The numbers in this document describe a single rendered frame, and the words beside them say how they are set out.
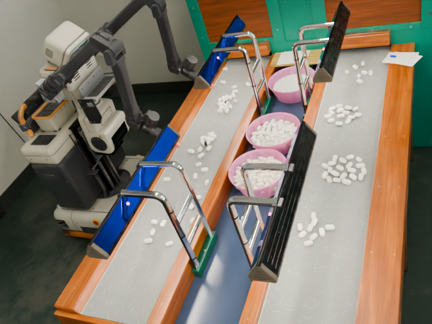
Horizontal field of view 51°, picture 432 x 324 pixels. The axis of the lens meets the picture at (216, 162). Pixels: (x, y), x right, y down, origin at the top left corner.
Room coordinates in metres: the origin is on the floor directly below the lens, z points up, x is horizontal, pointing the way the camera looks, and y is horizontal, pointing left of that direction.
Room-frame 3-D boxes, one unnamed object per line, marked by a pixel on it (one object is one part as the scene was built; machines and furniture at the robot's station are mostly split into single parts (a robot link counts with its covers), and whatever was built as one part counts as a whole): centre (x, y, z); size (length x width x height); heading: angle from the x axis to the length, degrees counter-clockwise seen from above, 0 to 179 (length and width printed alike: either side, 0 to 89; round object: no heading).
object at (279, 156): (1.51, -0.16, 0.72); 0.27 x 0.27 x 0.10
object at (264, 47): (2.52, -0.41, 0.83); 0.30 x 0.06 x 0.07; 58
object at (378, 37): (2.16, -0.98, 0.83); 0.30 x 0.06 x 0.07; 58
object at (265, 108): (2.07, -0.29, 0.90); 0.20 x 0.19 x 0.45; 148
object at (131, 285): (1.78, 0.06, 0.73); 1.81 x 0.30 x 0.02; 148
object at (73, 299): (1.90, 0.24, 0.67); 1.81 x 0.12 x 0.19; 148
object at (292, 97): (2.11, -0.55, 0.72); 0.27 x 0.27 x 0.10
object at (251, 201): (1.04, -0.10, 0.90); 0.20 x 0.19 x 0.45; 148
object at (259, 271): (1.00, -0.17, 1.08); 0.62 x 0.08 x 0.07; 148
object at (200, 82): (2.12, -0.22, 1.08); 0.62 x 0.08 x 0.07; 148
